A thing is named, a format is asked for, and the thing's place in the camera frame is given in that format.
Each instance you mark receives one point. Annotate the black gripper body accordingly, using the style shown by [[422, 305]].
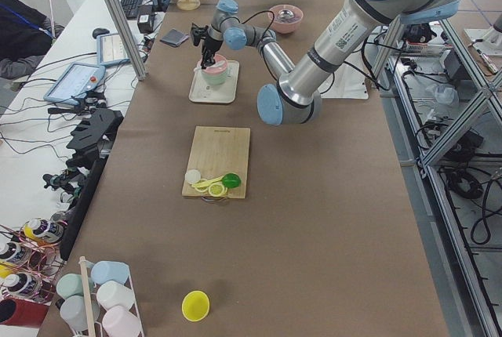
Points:
[[212, 44]]

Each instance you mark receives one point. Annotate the pink cup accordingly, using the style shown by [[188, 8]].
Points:
[[118, 321]]

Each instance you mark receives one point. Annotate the grey cup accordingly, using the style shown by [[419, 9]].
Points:
[[73, 313]]

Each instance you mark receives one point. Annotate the white steamed bun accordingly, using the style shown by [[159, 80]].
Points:
[[192, 176]]

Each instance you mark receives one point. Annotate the white cup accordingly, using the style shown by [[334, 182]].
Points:
[[112, 293]]

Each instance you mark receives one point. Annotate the small pink bowl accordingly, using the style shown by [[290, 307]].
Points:
[[219, 57]]

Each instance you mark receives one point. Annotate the metal tongs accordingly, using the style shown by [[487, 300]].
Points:
[[215, 200]]

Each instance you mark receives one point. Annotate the white wire cup rack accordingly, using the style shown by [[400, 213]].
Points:
[[94, 311]]

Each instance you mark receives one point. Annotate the yellow plastic knife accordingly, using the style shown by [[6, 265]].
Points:
[[209, 181]]

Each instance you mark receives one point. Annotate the cream rabbit tray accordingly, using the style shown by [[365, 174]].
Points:
[[202, 92]]

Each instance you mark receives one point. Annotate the blue teach pendant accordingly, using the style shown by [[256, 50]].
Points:
[[110, 50], [74, 83]]

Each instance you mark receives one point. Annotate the light blue cup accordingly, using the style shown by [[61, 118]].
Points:
[[105, 271]]

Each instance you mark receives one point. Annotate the tea bottle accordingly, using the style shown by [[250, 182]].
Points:
[[15, 254], [23, 285], [44, 231]]

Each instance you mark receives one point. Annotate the bamboo cutting board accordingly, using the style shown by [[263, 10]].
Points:
[[216, 151]]

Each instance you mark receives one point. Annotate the grey folded cloth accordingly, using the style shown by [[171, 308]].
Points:
[[174, 38]]

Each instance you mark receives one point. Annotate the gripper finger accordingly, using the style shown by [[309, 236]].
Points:
[[205, 61], [211, 60]]

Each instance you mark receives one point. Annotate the green lime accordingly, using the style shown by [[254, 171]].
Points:
[[231, 180]]

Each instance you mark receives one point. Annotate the lemon slice near lime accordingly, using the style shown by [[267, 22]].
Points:
[[217, 189]]

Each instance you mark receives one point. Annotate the aluminium frame post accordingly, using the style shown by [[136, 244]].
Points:
[[117, 15]]

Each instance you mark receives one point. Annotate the copper wire bottle rack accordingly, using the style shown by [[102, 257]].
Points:
[[45, 263]]

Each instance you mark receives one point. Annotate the lemon slice near bun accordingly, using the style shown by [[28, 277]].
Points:
[[201, 186]]

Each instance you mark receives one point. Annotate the pale green cup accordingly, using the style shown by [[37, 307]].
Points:
[[70, 285]]

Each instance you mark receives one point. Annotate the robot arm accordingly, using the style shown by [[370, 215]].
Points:
[[294, 98]]

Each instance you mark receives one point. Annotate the green bowl stack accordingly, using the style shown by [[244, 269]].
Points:
[[215, 79]]

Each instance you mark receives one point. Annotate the large pink ice bowl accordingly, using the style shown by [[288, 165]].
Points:
[[284, 28]]

